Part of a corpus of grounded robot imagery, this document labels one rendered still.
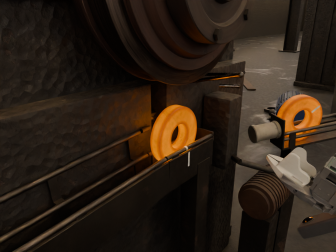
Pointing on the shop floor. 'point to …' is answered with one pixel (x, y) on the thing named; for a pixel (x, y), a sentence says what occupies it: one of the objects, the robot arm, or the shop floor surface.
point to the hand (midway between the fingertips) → (271, 162)
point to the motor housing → (260, 211)
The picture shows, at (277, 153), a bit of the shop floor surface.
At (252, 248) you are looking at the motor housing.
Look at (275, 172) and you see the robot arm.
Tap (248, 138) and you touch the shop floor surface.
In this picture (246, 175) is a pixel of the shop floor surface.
